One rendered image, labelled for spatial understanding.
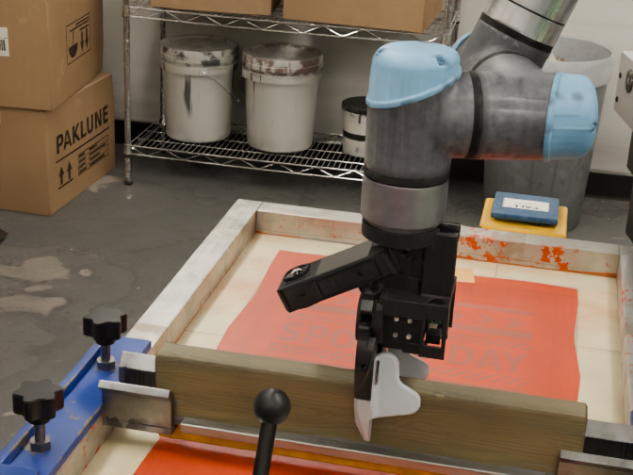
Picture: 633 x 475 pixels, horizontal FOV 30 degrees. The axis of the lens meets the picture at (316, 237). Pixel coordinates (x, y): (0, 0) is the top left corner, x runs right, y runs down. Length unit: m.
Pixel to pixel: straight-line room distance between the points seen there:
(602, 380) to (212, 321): 0.46
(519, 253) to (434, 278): 0.62
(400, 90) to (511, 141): 0.10
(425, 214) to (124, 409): 0.36
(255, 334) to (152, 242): 2.76
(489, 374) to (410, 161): 0.43
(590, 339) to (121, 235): 2.92
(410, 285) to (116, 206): 3.48
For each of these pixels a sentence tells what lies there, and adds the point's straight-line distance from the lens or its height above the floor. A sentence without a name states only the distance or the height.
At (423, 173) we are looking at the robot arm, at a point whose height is 1.27.
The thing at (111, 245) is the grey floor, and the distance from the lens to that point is 4.14.
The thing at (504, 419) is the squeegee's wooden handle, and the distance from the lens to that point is 1.10.
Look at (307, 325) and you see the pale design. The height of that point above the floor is 0.95.
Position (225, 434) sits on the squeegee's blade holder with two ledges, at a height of 0.99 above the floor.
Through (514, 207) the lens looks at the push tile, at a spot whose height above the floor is 0.97.
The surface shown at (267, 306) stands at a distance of 1.48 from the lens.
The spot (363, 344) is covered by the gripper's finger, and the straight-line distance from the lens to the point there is 1.05.
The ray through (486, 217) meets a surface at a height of 0.95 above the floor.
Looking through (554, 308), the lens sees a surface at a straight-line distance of 1.54.
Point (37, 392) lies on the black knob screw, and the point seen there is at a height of 1.06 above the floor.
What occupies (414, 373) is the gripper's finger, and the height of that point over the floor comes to 1.05.
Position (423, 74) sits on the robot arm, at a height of 1.36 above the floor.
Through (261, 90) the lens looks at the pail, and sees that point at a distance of 4.53.
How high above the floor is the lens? 1.59
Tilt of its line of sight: 22 degrees down
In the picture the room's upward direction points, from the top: 3 degrees clockwise
